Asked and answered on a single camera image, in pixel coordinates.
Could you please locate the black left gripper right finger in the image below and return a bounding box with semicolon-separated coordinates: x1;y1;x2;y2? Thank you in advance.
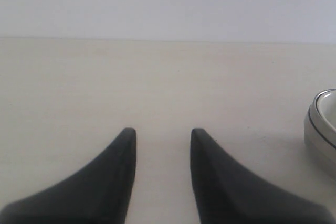
190;128;335;223

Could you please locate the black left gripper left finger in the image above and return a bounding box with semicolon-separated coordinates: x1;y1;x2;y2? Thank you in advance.
1;127;137;223

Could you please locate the ribbed stainless steel bowl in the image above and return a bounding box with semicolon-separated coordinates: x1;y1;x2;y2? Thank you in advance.
309;89;335;147

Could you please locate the smooth stainless steel bowl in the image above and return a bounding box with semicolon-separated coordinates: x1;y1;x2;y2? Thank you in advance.
303;115;336;180

